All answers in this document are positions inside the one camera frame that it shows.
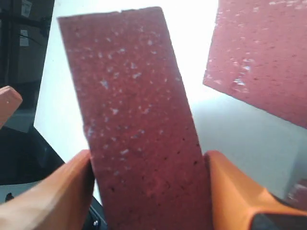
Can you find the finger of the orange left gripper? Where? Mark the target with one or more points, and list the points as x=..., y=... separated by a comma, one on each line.
x=10, y=100

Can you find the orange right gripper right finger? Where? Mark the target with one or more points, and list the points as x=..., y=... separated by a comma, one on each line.
x=240, y=203

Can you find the red brick with white chip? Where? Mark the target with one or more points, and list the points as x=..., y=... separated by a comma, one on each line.
x=137, y=121

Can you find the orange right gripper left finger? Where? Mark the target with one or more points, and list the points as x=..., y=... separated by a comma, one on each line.
x=59, y=202

